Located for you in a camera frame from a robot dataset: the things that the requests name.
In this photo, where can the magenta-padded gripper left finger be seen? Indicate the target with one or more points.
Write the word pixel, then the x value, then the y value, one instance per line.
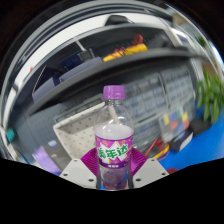
pixel 77 170

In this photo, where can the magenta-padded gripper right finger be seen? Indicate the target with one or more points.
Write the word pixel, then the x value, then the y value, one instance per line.
pixel 149 170

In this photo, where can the purple-capped clear drink bottle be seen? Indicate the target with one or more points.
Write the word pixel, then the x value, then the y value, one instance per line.
pixel 113 140

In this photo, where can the yellow multimeter with red leads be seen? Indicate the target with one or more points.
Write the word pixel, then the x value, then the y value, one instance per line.
pixel 158 150

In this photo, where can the dark grey flat box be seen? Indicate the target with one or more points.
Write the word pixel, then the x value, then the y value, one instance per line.
pixel 58 151

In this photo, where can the purple plastic bag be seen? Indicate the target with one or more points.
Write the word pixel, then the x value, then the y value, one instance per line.
pixel 45 158

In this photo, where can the beige dotted storage tray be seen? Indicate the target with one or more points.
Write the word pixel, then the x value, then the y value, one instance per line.
pixel 75 133

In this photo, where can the black box with white label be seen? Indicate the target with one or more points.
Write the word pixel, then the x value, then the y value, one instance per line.
pixel 181 141

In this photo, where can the clear organizer with coloured parts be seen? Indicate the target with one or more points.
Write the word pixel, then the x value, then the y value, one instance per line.
pixel 176 121

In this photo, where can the wide grey drawer cabinet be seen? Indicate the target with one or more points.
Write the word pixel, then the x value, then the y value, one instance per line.
pixel 143 103

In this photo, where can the flat black carry case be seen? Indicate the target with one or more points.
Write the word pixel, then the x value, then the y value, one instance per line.
pixel 201 126

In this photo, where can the green potted plant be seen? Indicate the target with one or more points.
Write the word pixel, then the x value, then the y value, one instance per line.
pixel 210 96

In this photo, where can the dark overhead shelf unit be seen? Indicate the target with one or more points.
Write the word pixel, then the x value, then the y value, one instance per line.
pixel 100 63

